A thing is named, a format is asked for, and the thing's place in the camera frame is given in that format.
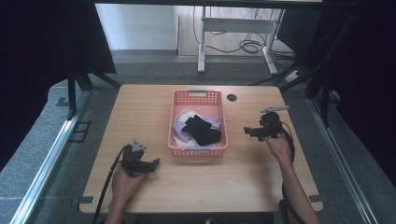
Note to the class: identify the white power strip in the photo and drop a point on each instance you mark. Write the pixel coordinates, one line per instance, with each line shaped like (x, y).
(292, 76)

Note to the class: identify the lavender cloth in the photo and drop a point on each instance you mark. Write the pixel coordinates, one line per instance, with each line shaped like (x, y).
(179, 130)

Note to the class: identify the black curtain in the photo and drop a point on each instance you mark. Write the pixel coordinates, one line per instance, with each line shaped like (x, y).
(364, 77)
(46, 46)

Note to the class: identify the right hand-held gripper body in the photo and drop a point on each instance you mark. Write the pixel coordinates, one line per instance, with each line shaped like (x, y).
(270, 124)

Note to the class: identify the person's left hand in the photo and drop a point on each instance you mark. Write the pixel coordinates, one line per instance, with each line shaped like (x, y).
(124, 185)

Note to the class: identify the aluminium floor rail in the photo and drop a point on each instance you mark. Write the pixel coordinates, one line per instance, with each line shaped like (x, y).
(339, 155)
(46, 168)

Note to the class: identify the black cloth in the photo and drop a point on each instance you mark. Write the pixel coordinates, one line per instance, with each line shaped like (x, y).
(200, 130)

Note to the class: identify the pink plastic basket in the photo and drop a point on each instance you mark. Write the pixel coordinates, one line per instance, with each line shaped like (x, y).
(214, 105)

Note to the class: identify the white desk frame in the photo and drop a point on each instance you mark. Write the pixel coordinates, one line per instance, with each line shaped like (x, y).
(236, 25)

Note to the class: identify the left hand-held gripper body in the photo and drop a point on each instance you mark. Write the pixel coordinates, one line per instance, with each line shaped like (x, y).
(133, 160)

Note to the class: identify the white cloth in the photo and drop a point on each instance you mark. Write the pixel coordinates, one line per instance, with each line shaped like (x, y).
(183, 114)

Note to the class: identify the black tripod stand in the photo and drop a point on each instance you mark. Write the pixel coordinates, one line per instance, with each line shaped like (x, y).
(320, 77)
(77, 81)

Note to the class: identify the person's right hand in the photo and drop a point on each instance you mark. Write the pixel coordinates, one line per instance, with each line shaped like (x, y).
(280, 147)

